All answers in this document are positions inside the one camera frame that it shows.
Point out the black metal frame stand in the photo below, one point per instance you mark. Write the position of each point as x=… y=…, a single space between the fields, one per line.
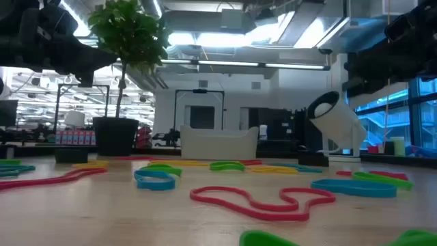
x=175 y=109

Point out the small red box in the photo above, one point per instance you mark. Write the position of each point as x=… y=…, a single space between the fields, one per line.
x=373 y=149

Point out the white plastic bin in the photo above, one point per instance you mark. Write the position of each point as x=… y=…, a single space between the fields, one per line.
x=218 y=147

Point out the black monitor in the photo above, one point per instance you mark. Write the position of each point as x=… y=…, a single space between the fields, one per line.
x=7 y=112

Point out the white canister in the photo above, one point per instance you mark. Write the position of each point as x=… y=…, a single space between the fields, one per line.
x=263 y=132

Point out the green cup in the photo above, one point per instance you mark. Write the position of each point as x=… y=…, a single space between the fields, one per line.
x=398 y=147

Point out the long ceiling tube light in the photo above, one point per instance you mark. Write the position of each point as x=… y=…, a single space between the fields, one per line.
x=232 y=63

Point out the white cylindrical spotlight lamp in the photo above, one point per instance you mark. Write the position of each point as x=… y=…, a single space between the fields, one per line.
x=338 y=123

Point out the long red rubber band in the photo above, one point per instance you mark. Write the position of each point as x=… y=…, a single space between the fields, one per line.
x=51 y=180

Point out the black cabinet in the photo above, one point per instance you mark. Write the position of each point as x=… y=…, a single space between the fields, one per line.
x=280 y=123

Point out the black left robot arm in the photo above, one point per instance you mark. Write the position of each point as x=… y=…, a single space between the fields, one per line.
x=8 y=41

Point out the teal rubber band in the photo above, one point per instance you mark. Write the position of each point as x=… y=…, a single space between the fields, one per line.
x=307 y=168
x=20 y=168

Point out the black background robot arm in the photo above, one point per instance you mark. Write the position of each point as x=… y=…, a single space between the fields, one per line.
x=169 y=138

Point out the green plant in black pot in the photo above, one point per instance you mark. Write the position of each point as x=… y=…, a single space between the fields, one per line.
x=116 y=136

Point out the blue rubber band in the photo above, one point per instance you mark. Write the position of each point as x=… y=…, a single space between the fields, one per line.
x=155 y=186
x=355 y=192

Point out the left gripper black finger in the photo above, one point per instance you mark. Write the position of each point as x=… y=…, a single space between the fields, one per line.
x=85 y=51
x=87 y=77

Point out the row of pink boxes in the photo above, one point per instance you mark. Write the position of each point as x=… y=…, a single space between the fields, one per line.
x=75 y=137

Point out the green rubber band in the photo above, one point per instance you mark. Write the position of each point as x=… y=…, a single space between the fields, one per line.
x=227 y=167
x=170 y=170
x=259 y=239
x=392 y=181
x=8 y=162

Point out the red stacked object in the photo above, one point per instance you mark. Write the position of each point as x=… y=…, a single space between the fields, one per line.
x=144 y=136

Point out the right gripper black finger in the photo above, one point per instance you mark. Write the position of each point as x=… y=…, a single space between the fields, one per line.
x=409 y=37
x=368 y=68

